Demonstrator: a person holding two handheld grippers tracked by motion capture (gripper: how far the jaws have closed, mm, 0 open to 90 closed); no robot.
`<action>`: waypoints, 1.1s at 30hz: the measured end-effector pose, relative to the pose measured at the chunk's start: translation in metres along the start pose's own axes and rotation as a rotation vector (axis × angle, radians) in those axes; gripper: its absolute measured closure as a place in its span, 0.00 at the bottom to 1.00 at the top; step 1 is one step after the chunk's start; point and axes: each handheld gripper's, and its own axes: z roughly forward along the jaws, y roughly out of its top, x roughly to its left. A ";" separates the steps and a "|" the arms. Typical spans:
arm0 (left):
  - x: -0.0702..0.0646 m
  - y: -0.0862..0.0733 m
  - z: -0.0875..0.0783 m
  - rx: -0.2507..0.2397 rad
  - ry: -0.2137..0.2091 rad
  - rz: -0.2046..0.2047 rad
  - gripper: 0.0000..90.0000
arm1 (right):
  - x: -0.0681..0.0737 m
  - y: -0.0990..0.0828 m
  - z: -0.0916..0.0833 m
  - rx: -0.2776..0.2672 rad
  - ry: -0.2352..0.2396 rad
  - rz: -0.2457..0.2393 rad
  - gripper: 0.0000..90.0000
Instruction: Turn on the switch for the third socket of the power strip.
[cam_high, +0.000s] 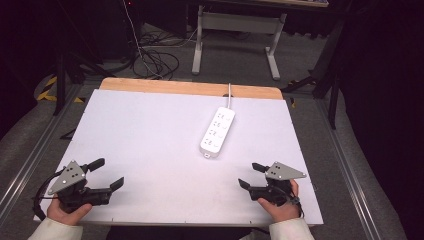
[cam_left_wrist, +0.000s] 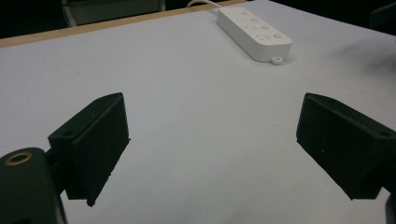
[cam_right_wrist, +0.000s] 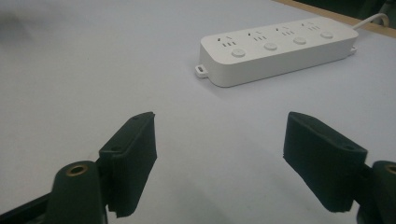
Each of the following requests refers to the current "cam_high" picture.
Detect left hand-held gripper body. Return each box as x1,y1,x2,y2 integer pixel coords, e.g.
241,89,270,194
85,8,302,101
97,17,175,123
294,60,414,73
48,160,113,214

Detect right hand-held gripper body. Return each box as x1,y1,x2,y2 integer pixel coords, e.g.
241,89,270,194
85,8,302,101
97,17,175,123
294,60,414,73
249,161,307,207

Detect person's left hand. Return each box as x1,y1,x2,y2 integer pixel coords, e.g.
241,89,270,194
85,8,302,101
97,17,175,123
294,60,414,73
46,199,93,227

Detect person's right hand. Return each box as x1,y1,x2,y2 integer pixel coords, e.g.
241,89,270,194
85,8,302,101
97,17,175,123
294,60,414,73
257,179,302,223

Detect white power strip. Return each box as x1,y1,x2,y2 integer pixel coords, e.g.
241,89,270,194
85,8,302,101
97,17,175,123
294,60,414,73
199,106,236,160

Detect white board sheet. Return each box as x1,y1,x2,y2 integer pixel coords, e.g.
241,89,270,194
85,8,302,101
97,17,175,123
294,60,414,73
33,88,324,228

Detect black metal stand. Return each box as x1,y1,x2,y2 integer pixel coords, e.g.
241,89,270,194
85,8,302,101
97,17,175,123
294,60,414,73
280,18,346,131
49,0,116,117

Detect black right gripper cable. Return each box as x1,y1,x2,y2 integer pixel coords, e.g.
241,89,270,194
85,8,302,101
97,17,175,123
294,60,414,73
287,194,305,219

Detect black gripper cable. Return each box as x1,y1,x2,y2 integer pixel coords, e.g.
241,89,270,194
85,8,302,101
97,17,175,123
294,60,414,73
32,169,65,222
287,194,305,219

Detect metal floor rail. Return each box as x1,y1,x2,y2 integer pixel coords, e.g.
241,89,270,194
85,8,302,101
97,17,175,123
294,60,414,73
0,84,84,218
316,98,383,240

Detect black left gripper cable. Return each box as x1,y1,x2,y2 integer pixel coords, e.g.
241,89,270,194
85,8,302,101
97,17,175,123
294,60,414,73
32,169,65,222

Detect black coiled floor cables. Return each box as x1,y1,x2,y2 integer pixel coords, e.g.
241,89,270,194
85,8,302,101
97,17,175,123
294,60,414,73
132,31,181,81

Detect thin white floor cable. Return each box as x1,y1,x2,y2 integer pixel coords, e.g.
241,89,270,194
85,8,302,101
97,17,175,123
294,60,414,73
122,0,164,80

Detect white metal desk frame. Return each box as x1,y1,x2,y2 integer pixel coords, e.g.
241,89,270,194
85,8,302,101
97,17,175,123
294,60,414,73
191,4,288,81

